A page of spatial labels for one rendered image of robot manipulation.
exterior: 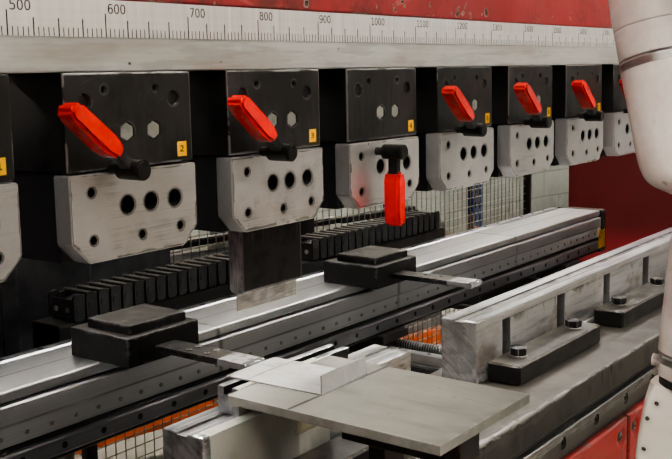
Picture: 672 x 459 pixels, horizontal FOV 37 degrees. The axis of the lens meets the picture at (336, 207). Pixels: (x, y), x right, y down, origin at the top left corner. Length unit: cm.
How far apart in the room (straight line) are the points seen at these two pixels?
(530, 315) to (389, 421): 70
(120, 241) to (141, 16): 20
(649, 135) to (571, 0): 63
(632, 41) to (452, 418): 44
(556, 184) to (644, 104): 804
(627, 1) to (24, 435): 83
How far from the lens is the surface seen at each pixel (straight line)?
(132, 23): 93
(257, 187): 104
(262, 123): 99
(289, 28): 109
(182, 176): 97
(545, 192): 902
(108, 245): 91
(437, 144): 134
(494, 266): 209
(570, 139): 170
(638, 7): 113
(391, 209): 120
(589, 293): 187
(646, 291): 204
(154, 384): 136
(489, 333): 154
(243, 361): 119
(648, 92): 112
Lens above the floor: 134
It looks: 8 degrees down
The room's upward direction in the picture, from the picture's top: 1 degrees counter-clockwise
